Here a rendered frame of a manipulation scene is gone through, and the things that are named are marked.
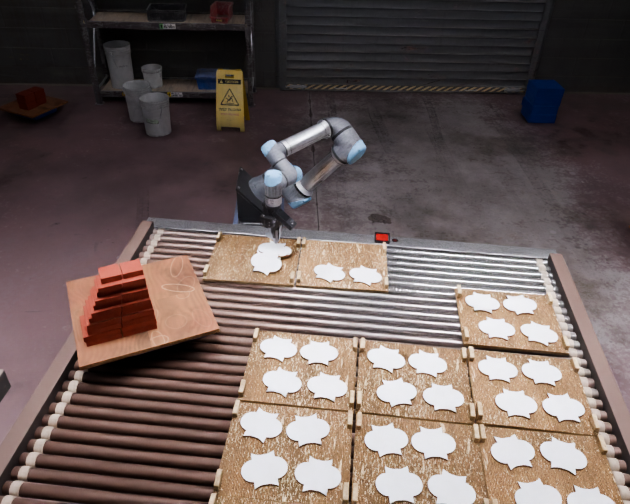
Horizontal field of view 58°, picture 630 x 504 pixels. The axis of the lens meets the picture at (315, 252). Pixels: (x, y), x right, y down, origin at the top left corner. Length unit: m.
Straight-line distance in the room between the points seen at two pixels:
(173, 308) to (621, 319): 3.04
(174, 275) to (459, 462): 1.32
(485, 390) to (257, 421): 0.83
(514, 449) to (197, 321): 1.20
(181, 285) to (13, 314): 1.94
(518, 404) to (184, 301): 1.31
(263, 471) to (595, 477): 1.05
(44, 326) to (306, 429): 2.38
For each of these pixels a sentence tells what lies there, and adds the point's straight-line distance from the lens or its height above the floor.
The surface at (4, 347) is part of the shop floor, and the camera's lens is 3.94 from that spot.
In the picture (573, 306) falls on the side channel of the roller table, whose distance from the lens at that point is 2.68.
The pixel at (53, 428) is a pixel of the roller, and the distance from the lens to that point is 2.17.
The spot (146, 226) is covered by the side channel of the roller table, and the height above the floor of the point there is 0.95.
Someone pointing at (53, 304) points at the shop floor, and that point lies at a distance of 4.13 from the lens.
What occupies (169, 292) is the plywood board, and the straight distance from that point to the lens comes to 2.37.
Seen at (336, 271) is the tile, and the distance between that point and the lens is 2.59.
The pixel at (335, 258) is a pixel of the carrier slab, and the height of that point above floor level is 0.94.
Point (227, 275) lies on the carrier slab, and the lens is 2.58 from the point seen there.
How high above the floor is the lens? 2.54
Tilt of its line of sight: 36 degrees down
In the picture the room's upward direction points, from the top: 2 degrees clockwise
